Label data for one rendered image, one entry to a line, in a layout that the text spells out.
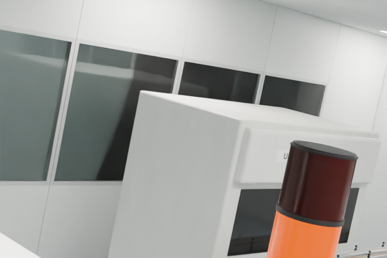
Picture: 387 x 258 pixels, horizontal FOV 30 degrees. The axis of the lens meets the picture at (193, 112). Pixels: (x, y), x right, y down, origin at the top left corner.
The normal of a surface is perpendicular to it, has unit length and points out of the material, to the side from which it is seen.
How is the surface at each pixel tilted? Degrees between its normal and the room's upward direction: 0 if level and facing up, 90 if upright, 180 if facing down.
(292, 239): 90
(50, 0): 90
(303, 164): 90
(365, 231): 90
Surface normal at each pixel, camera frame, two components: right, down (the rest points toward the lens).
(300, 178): -0.63, -0.05
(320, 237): 0.23, 0.15
